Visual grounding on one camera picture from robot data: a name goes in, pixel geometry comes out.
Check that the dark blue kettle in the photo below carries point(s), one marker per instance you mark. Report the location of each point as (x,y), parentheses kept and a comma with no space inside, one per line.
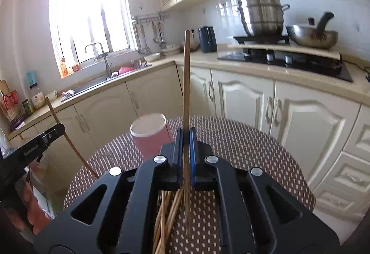
(207,39)

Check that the steel wok with handle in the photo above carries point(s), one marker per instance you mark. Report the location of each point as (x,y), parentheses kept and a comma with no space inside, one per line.
(315,36)

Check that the jar with teal lid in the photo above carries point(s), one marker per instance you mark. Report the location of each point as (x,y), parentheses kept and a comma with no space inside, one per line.
(37,97)

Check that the cream kitchen cabinets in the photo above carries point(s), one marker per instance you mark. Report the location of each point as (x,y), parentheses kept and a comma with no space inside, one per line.
(321,121)

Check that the dark wooden chopstick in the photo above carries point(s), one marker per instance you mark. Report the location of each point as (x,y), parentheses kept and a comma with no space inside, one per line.
(186,123)

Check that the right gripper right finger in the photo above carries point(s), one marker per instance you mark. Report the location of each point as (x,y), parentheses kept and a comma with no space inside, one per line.
(255,213)

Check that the chrome sink faucet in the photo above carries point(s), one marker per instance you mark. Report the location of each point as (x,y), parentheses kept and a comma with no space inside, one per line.
(103,55)

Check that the hanging utensil rack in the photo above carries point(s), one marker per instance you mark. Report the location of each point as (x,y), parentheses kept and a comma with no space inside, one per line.
(149,32)

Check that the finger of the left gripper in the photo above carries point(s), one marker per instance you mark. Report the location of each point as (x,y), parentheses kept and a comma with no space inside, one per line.
(13,166)

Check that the steel stock pot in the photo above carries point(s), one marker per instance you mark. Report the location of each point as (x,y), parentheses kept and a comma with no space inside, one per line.
(262,17)

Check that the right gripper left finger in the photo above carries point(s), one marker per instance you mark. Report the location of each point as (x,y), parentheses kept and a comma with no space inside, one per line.
(117,213)

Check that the black gas stove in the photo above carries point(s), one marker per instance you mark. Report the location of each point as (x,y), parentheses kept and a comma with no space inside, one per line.
(279,51)

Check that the pink cylindrical utensil holder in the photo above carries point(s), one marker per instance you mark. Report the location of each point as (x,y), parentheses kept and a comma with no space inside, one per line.
(150,132)

